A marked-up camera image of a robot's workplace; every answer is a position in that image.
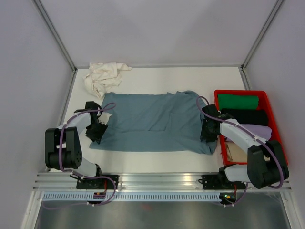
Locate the rolled black t-shirt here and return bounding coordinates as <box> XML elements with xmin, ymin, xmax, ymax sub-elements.
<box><xmin>221</xmin><ymin>108</ymin><xmax>269</xmax><ymax>126</ymax></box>

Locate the left aluminium frame post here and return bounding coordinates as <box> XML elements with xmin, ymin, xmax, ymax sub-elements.
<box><xmin>32</xmin><ymin>0</ymin><xmax>77</xmax><ymax>72</ymax></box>

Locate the cream white t-shirt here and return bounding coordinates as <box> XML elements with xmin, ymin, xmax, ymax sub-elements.
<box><xmin>83</xmin><ymin>62</ymin><xmax>132</xmax><ymax>99</ymax></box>

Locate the aluminium frame post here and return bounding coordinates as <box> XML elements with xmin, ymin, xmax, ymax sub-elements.
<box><xmin>241</xmin><ymin>0</ymin><xmax>285</xmax><ymax>72</ymax></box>
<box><xmin>32</xmin><ymin>0</ymin><xmax>77</xmax><ymax>72</ymax></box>

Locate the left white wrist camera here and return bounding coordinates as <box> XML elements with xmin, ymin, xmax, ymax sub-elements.
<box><xmin>98</xmin><ymin>112</ymin><xmax>112</xmax><ymax>125</ymax></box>

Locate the rolled lavender t-shirt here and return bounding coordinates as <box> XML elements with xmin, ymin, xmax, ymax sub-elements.
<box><xmin>241</xmin><ymin>124</ymin><xmax>272</xmax><ymax>140</ymax></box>

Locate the rolled green t-shirt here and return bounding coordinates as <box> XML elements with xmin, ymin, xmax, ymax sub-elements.
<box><xmin>218</xmin><ymin>94</ymin><xmax>259</xmax><ymax>110</ymax></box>

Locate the light blue cable duct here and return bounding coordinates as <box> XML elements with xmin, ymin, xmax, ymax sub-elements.
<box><xmin>42</xmin><ymin>191</ymin><xmax>221</xmax><ymax>202</ymax></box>

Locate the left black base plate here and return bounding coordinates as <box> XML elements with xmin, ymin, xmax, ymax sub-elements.
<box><xmin>76</xmin><ymin>174</ymin><xmax>119</xmax><ymax>190</ymax></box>

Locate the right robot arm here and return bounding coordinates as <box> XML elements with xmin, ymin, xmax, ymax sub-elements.
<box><xmin>200</xmin><ymin>104</ymin><xmax>289</xmax><ymax>189</ymax></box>

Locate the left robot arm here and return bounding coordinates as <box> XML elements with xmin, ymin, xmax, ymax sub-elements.
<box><xmin>44</xmin><ymin>101</ymin><xmax>116</xmax><ymax>189</ymax></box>

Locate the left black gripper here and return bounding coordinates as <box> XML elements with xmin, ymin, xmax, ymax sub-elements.
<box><xmin>85</xmin><ymin>121</ymin><xmax>108</xmax><ymax>146</ymax></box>

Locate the right aluminium frame post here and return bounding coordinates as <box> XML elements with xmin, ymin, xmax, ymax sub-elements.
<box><xmin>241</xmin><ymin>0</ymin><xmax>285</xmax><ymax>72</ymax></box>

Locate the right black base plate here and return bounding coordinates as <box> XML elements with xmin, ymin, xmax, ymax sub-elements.
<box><xmin>198</xmin><ymin>174</ymin><xmax>246</xmax><ymax>190</ymax></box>

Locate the rolled beige t-shirt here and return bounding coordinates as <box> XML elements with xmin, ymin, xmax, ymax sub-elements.
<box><xmin>225</xmin><ymin>142</ymin><xmax>247</xmax><ymax>163</ymax></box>

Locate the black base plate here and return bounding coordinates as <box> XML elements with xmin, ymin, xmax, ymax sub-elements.
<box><xmin>198</xmin><ymin>174</ymin><xmax>246</xmax><ymax>190</ymax></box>
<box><xmin>76</xmin><ymin>174</ymin><xmax>119</xmax><ymax>190</ymax></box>

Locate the red plastic bin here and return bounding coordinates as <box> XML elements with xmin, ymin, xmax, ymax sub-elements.
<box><xmin>213</xmin><ymin>89</ymin><xmax>288</xmax><ymax>168</ymax></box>

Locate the aluminium front rail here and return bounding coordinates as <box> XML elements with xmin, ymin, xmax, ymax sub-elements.
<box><xmin>32</xmin><ymin>172</ymin><xmax>292</xmax><ymax>191</ymax></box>

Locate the blue-grey t-shirt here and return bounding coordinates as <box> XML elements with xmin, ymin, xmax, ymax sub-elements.
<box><xmin>90</xmin><ymin>91</ymin><xmax>217</xmax><ymax>155</ymax></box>

